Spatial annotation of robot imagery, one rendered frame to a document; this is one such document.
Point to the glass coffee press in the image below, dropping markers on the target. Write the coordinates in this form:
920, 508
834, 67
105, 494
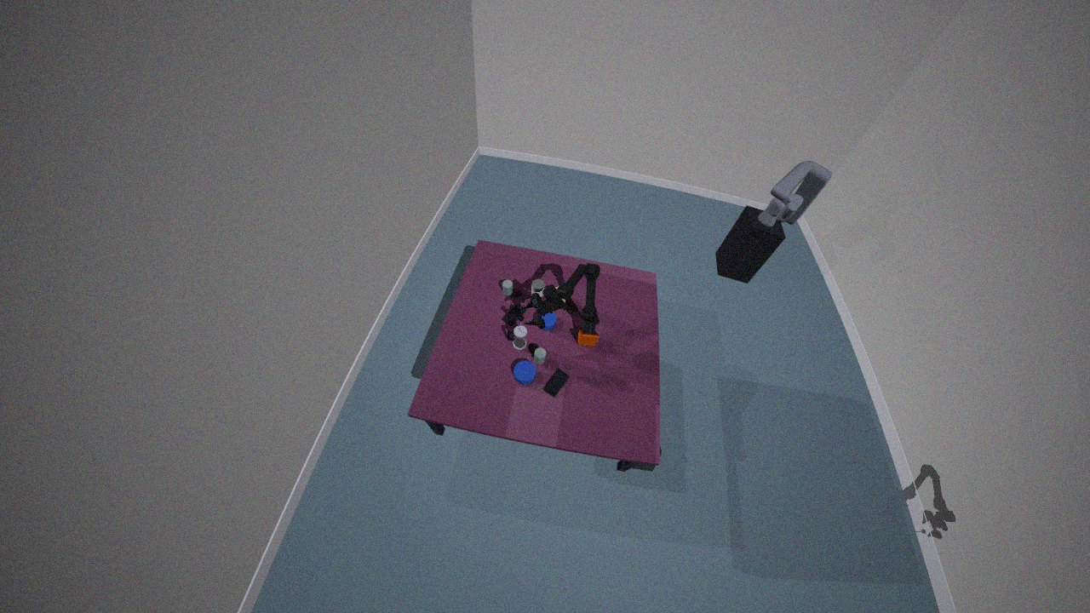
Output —
519, 341

